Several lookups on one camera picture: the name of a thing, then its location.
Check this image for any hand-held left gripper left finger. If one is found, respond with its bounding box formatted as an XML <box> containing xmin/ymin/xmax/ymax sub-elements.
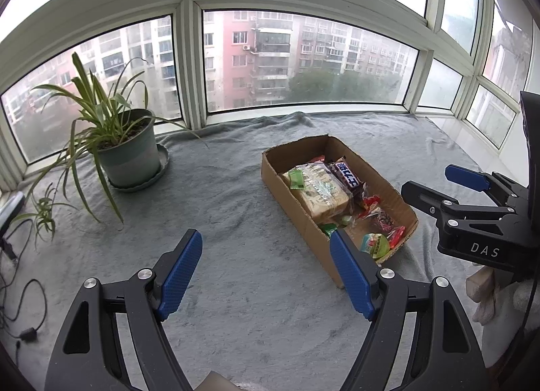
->
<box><xmin>44</xmin><ymin>228</ymin><xmax>204</xmax><ymax>391</ymax></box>

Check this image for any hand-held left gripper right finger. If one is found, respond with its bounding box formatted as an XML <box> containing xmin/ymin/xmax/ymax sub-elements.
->
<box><xmin>329</xmin><ymin>230</ymin><xmax>490</xmax><ymax>391</ymax></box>

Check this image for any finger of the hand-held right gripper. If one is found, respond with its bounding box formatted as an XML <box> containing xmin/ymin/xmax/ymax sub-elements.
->
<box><xmin>401</xmin><ymin>180</ymin><xmax>518</xmax><ymax>228</ymax></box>
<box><xmin>445</xmin><ymin>164</ymin><xmax>529</xmax><ymax>207</ymax></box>

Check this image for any round colourful jelly cup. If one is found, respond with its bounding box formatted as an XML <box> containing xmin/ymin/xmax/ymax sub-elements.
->
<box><xmin>360</xmin><ymin>233</ymin><xmax>391</xmax><ymax>259</ymax></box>

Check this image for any red snack packet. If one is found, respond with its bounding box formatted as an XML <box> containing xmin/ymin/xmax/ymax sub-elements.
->
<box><xmin>386</xmin><ymin>226</ymin><xmax>406</xmax><ymax>249</ymax></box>

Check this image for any clear packet red black print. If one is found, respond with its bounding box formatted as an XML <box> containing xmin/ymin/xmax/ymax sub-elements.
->
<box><xmin>358</xmin><ymin>210</ymin><xmax>397</xmax><ymax>233</ymax></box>

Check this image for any small red candy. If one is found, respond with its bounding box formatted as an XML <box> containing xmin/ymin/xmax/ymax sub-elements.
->
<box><xmin>360</xmin><ymin>195</ymin><xmax>382</xmax><ymax>215</ymax></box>

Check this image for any brown chocolate bar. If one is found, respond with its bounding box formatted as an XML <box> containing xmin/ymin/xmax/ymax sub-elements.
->
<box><xmin>328</xmin><ymin>158</ymin><xmax>364</xmax><ymax>202</ymax></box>

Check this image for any tan biscuit packet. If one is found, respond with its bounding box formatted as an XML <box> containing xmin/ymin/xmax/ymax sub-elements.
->
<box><xmin>282</xmin><ymin>162</ymin><xmax>354</xmax><ymax>225</ymax></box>

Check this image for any brown cardboard box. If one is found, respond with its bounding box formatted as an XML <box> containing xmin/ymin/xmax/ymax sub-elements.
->
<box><xmin>261</xmin><ymin>135</ymin><xmax>419</xmax><ymax>289</ymax></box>

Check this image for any person's right hand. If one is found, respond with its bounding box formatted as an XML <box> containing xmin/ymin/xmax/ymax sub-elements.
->
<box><xmin>466</xmin><ymin>267</ymin><xmax>530</xmax><ymax>333</ymax></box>

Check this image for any grey-green pot saucer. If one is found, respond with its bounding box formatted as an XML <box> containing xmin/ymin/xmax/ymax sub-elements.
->
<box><xmin>107</xmin><ymin>143</ymin><xmax>170</xmax><ymax>193</ymax></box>

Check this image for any grey-green plastic flower pot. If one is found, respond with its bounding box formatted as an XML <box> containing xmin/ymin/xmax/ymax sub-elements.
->
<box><xmin>93</xmin><ymin>109</ymin><xmax>158</xmax><ymax>189</ymax></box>

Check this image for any small spider plantlet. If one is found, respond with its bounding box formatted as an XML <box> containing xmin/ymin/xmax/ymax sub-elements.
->
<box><xmin>8</xmin><ymin>182</ymin><xmax>79</xmax><ymax>244</ymax></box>

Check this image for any green spider plant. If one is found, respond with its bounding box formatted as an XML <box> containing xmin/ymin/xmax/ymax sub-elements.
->
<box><xmin>19</xmin><ymin>51</ymin><xmax>207</xmax><ymax>229</ymax></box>

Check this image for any black cable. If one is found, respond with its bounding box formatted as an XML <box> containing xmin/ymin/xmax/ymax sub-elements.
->
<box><xmin>0</xmin><ymin>222</ymin><xmax>47</xmax><ymax>350</ymax></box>

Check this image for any black ring light stand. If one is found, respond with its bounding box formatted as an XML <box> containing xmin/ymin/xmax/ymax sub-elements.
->
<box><xmin>0</xmin><ymin>237</ymin><xmax>18</xmax><ymax>265</ymax></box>

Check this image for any white ring light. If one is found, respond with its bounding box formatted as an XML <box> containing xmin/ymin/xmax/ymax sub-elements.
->
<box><xmin>0</xmin><ymin>191</ymin><xmax>26</xmax><ymax>227</ymax></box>

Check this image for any white window frame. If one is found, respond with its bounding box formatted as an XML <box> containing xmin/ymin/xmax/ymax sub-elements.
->
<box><xmin>0</xmin><ymin>0</ymin><xmax>540</xmax><ymax>193</ymax></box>

